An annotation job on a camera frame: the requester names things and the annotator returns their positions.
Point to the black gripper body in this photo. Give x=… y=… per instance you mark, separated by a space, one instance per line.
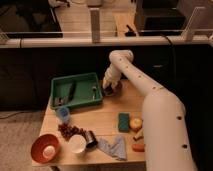
x=108 y=90

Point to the purple bowl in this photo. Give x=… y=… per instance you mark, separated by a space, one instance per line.
x=117 y=89

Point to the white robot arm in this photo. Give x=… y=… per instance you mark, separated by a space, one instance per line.
x=167 y=146

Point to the orange bowl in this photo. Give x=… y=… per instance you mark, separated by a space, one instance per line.
x=40 y=144

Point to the metal utensil in tray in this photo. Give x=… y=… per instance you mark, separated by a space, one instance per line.
x=94 y=89

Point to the green plastic tray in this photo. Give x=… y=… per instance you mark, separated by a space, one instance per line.
x=83 y=91

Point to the green sponge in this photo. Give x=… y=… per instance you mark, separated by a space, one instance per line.
x=123 y=122

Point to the yellow red apple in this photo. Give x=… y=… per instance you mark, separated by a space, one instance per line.
x=135 y=124

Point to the dark brush in tray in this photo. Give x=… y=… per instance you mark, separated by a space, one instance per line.
x=64 y=94

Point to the blue plastic cup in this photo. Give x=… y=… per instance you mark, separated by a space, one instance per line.
x=63 y=114

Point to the black metal can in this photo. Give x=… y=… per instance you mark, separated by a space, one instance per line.
x=90 y=139

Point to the bunch of red grapes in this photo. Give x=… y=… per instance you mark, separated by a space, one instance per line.
x=67 y=131

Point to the blue grey cloth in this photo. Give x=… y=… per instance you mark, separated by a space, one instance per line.
x=116 y=150

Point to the white cup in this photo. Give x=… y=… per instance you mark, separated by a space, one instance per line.
x=77 y=144

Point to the orange carrot toy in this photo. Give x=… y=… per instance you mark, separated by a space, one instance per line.
x=138 y=147

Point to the white egg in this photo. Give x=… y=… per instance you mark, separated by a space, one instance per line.
x=49 y=152

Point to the white horizontal rail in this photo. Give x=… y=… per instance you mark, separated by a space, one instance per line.
x=105 y=41

